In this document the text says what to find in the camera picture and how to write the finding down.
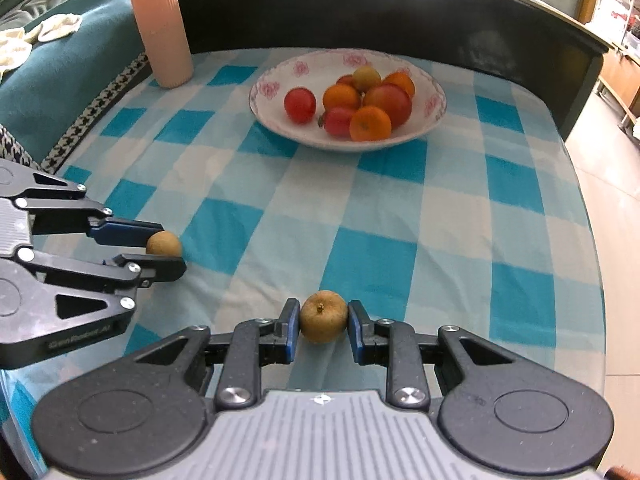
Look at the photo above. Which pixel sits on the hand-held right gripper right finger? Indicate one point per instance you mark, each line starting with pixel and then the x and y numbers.
pixel 356 332

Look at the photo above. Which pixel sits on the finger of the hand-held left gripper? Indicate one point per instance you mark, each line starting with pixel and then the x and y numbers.
pixel 130 232
pixel 160 269

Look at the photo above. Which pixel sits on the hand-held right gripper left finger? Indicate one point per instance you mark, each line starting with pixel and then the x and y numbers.
pixel 291 330

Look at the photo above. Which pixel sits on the small yellow-brown round fruit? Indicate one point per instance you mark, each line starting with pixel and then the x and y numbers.
pixel 166 243
pixel 323 316
pixel 366 77

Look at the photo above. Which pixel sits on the white floral plate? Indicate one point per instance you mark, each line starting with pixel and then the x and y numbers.
pixel 280 100

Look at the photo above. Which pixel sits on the orange mandarin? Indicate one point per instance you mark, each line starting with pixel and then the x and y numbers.
pixel 341 96
pixel 402 82
pixel 370 123

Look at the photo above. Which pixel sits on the small red tomato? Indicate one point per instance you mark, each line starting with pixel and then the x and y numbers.
pixel 346 80
pixel 300 105
pixel 337 121

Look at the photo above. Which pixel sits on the large orange-red tomato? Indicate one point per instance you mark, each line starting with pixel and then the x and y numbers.
pixel 392 102

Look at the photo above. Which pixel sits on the blue white checkered tablecloth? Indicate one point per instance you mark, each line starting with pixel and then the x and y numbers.
pixel 400 240

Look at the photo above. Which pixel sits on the teal cover with houndstooth trim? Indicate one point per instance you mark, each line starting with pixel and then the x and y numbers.
pixel 90 75

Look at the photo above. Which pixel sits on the pink ribbed cylinder vase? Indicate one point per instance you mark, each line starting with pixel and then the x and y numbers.
pixel 160 25

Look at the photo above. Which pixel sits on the large cream cloth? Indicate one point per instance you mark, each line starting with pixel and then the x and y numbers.
pixel 12 52

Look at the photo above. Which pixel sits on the small cream cloth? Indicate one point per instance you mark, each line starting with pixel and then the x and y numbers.
pixel 60 27

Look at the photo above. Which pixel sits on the dark glass-top coffee table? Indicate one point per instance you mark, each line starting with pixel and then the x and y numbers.
pixel 400 10

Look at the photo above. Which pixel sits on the wooden television stand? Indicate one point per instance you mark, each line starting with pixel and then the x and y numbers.
pixel 620 75

